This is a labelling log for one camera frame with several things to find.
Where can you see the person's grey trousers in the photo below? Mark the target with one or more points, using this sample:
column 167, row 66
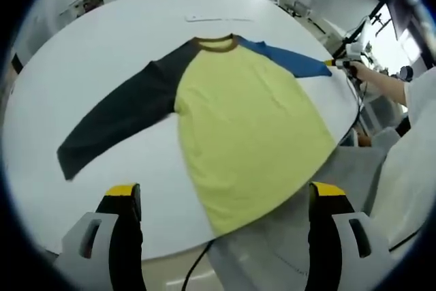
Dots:
column 279, row 257

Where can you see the dark wall screen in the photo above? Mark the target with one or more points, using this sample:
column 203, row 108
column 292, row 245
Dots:
column 408, row 15

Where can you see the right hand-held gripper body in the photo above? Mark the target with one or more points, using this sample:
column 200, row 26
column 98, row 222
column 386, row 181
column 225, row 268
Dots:
column 350, row 65

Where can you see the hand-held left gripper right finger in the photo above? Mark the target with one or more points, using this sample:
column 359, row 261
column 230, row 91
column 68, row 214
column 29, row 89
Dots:
column 344, row 246

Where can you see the yellow garment with coloured sleeves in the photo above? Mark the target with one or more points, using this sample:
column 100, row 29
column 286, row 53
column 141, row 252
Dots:
column 245, row 127

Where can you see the black tripod stand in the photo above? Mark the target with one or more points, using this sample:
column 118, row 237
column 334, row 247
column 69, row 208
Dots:
column 354, row 35

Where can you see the white table socket panel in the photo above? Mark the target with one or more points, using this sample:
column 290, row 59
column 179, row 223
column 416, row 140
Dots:
column 218, row 18

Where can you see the person's right hand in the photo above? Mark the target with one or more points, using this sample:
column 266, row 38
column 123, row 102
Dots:
column 359, row 73

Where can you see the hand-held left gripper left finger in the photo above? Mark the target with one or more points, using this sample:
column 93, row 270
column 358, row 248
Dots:
column 98, row 246

